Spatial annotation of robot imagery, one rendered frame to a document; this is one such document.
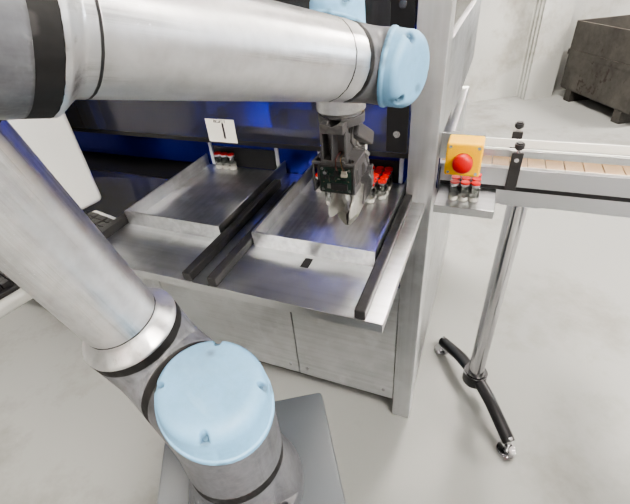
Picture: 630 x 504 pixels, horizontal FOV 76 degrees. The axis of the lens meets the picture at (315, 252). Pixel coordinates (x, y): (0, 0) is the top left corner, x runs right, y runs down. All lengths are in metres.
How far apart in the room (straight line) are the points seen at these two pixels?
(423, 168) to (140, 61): 0.75
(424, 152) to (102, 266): 0.69
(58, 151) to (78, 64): 1.09
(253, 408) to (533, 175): 0.83
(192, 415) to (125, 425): 1.36
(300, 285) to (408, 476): 0.92
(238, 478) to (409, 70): 0.45
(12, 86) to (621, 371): 1.96
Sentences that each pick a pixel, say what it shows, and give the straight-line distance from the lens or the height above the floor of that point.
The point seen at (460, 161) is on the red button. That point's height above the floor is 1.01.
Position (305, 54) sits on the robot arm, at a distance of 0.35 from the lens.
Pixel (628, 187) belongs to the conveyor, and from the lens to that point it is 1.10.
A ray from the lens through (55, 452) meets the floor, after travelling 1.87.
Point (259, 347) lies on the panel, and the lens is 1.60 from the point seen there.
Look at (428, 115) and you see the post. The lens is 0.90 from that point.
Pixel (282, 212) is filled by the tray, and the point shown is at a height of 0.88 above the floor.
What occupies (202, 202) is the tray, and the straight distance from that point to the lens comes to 1.07.
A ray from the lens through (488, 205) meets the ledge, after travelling 1.00.
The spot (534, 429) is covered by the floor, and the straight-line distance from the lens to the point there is 1.69.
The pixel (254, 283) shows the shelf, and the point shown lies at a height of 0.88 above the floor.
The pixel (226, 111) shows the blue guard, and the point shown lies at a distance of 1.08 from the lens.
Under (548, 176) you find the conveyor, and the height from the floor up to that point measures 0.92.
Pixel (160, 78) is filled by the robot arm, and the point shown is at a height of 1.31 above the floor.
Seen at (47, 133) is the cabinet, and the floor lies 1.04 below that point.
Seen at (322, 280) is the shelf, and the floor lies 0.88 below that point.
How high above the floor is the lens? 1.37
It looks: 36 degrees down
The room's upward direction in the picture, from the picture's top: 5 degrees counter-clockwise
